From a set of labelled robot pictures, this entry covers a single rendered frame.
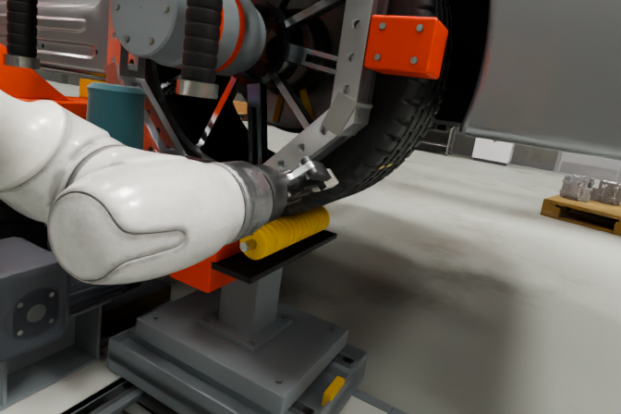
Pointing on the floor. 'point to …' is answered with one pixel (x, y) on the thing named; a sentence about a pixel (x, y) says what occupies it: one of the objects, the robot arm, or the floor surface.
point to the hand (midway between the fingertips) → (322, 179)
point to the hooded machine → (493, 152)
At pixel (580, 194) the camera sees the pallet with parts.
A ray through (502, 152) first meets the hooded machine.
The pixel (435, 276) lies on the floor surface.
